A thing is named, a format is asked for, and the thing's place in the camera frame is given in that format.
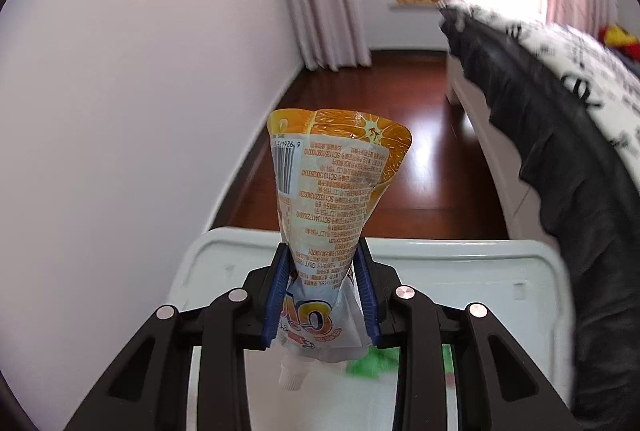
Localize white bed base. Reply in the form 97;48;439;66
445;53;556;242

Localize pale grey storage box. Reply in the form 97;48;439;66
167;226;573;431

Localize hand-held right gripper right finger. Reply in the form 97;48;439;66
352;238;576;431

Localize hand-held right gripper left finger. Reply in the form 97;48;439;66
62;243;296;431

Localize pink and green snack wrapper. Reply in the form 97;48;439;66
345;344;458;392

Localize red yellow pillow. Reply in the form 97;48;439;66
598;25;640;62

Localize orange juice pouch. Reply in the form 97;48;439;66
266;108;412;392

